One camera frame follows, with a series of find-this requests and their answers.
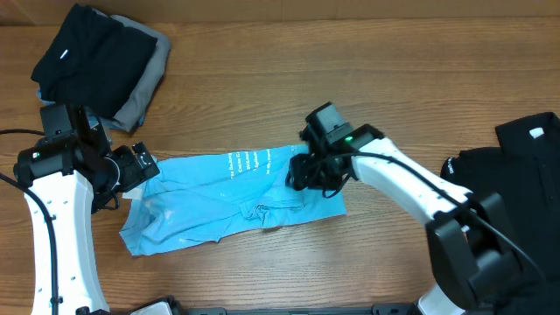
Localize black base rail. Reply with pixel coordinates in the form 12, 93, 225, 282
87, 297, 438, 315

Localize black garment at right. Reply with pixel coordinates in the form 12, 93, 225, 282
440, 112, 559, 314

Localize light blue printed t-shirt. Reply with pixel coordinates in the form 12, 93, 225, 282
120, 145, 347, 256

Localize folded blue jeans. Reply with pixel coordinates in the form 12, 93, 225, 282
36, 87, 56, 106

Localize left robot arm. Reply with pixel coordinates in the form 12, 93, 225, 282
14, 104, 159, 314

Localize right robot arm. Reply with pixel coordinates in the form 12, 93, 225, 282
286, 102, 522, 314

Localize folded grey garment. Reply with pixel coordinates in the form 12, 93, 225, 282
75, 9, 171, 132

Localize folded black garment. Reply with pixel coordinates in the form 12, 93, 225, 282
31, 4, 157, 119

